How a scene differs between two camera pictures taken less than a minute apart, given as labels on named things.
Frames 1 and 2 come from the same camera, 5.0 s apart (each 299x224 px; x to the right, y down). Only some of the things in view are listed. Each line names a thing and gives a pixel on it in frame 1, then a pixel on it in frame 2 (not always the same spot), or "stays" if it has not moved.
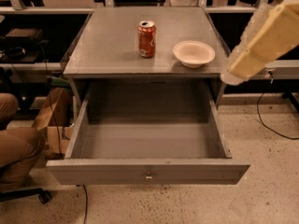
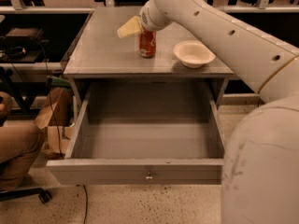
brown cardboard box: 56,119 stays
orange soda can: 147,39 stays
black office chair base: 44,195 stays
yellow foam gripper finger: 272,32 to 131,27
